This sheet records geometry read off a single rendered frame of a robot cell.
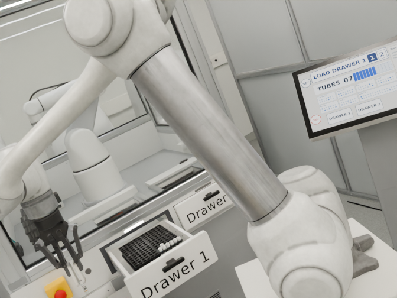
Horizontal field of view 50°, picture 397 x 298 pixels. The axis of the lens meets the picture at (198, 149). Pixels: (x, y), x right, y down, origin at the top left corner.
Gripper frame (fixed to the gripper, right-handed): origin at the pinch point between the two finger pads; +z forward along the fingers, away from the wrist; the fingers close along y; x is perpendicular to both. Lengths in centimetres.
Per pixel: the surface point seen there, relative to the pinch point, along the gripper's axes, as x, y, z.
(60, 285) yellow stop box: -20.2, 10.3, 9.6
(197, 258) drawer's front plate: 1.5, -34.1, 13.1
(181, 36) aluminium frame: -39, -66, -51
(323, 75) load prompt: -32, -113, -16
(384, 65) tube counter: -17, -131, -13
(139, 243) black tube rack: -22.3, -19.3, 9.9
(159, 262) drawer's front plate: 3.5, -22.8, 7.6
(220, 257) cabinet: -35, -46, 36
